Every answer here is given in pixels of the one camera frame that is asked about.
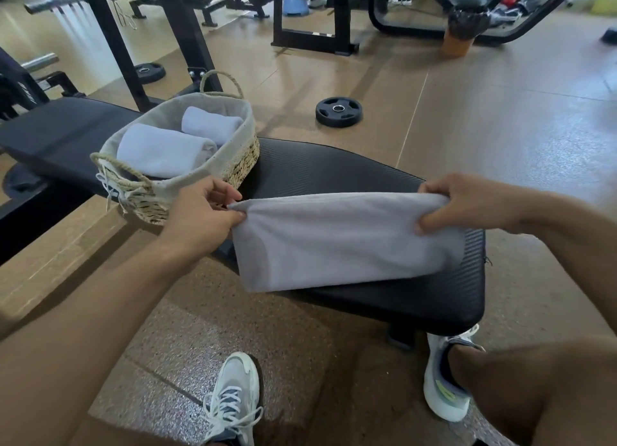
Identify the black padded weight bench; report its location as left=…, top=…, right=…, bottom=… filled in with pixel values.
left=0, top=97, right=487, bottom=348

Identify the orange bin with black bag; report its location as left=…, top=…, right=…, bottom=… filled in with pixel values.
left=440, top=7, right=492, bottom=59

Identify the light grey towel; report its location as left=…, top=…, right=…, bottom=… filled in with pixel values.
left=227, top=192, right=466, bottom=294

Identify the black steel squat rack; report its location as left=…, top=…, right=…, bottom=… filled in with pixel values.
left=24, top=0, right=224, bottom=113

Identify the person's right white shoe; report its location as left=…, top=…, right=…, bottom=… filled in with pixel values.
left=423, top=324, right=485, bottom=423

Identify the black barbell stand frame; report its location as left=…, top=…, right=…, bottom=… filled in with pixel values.
left=36, top=70, right=85, bottom=99

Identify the person's left leg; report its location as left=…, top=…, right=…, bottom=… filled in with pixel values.
left=67, top=416, right=208, bottom=446

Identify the black bumper plate white print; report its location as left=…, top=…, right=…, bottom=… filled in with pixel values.
left=0, top=45, right=49, bottom=119

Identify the large black weight plate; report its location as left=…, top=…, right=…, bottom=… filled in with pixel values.
left=2, top=163, right=49, bottom=199

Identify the person's white shoe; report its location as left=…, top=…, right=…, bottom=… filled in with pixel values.
left=423, top=324, right=485, bottom=423
left=202, top=352, right=265, bottom=446

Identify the person's leg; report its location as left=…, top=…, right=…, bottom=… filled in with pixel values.
left=67, top=416, right=208, bottom=446
left=448, top=334, right=617, bottom=446

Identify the person's left white shoe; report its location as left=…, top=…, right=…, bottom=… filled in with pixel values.
left=202, top=352, right=265, bottom=446

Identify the person's left forearm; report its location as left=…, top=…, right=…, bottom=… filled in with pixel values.
left=0, top=238, right=193, bottom=446

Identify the person's right leg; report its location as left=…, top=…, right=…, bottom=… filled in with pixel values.
left=448, top=334, right=617, bottom=446

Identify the black steel base beam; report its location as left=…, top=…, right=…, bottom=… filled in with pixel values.
left=0, top=185, right=97, bottom=266

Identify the person's right hand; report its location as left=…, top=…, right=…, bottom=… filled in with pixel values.
left=413, top=172, right=526, bottom=236

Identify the black rubber weight plate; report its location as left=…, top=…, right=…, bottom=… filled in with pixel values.
left=134, top=62, right=166, bottom=85
left=316, top=96, right=363, bottom=129

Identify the white towel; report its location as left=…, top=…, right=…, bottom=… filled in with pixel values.
left=181, top=106, right=246, bottom=147
left=116, top=124, right=219, bottom=179

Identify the black bench press frame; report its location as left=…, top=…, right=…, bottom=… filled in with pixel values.
left=178, top=0, right=360, bottom=56

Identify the person's left hand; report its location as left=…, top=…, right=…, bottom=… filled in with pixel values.
left=159, top=176, right=247, bottom=264

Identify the person's right forearm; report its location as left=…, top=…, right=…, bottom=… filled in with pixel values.
left=518, top=192, right=617, bottom=336

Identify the woven basket with white liner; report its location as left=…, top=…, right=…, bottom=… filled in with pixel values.
left=90, top=70, right=261, bottom=226

